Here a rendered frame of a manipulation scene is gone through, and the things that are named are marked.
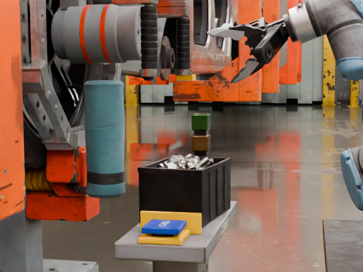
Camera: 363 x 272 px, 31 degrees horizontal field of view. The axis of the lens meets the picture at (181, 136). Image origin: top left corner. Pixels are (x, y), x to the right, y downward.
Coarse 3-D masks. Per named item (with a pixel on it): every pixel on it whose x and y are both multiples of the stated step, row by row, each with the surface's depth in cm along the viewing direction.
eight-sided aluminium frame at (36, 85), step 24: (24, 0) 138; (96, 0) 183; (24, 24) 138; (24, 48) 138; (24, 72) 137; (48, 72) 139; (96, 72) 186; (120, 72) 188; (24, 96) 140; (48, 96) 140; (48, 120) 151; (48, 144) 153; (72, 144) 153
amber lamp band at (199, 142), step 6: (192, 138) 156; (198, 138) 156; (204, 138) 155; (210, 138) 158; (192, 144) 156; (198, 144) 156; (204, 144) 155; (210, 144) 158; (192, 150) 156; (198, 150) 156; (204, 150) 156
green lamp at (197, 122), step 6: (192, 114) 156; (198, 114) 155; (204, 114) 155; (192, 120) 156; (198, 120) 155; (204, 120) 155; (210, 120) 158; (192, 126) 156; (198, 126) 155; (204, 126) 155; (210, 126) 158
